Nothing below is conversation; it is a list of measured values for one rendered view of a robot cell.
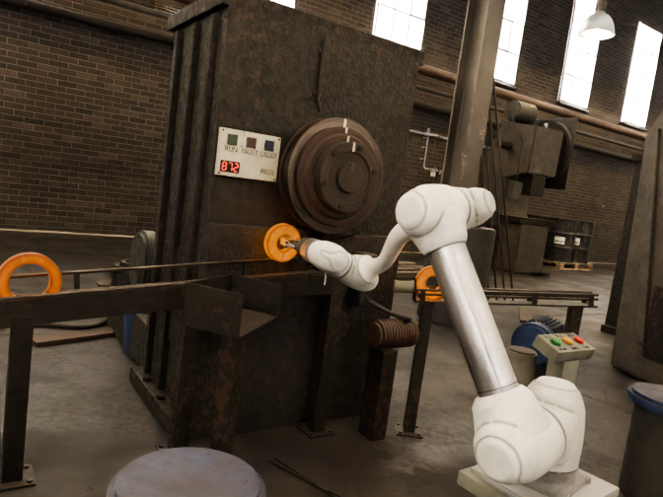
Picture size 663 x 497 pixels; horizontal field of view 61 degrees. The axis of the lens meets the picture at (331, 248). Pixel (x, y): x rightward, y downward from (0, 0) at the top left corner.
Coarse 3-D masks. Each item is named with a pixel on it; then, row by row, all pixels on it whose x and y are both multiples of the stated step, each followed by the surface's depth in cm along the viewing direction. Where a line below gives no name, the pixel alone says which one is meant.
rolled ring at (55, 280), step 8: (16, 256) 172; (24, 256) 173; (32, 256) 174; (40, 256) 175; (8, 264) 170; (16, 264) 172; (40, 264) 176; (48, 264) 177; (0, 272) 170; (8, 272) 171; (48, 272) 178; (56, 272) 179; (0, 280) 170; (8, 280) 171; (56, 280) 179; (0, 288) 170; (8, 288) 172; (48, 288) 179; (56, 288) 180; (0, 296) 171; (8, 296) 172
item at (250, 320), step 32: (192, 288) 173; (224, 288) 195; (256, 288) 195; (192, 320) 174; (224, 320) 170; (256, 320) 185; (224, 352) 185; (224, 384) 186; (224, 416) 187; (224, 448) 187
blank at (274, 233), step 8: (280, 224) 221; (272, 232) 219; (280, 232) 220; (288, 232) 222; (296, 232) 224; (264, 240) 220; (272, 240) 219; (264, 248) 221; (272, 248) 220; (288, 248) 224; (272, 256) 221; (280, 256) 223; (288, 256) 225
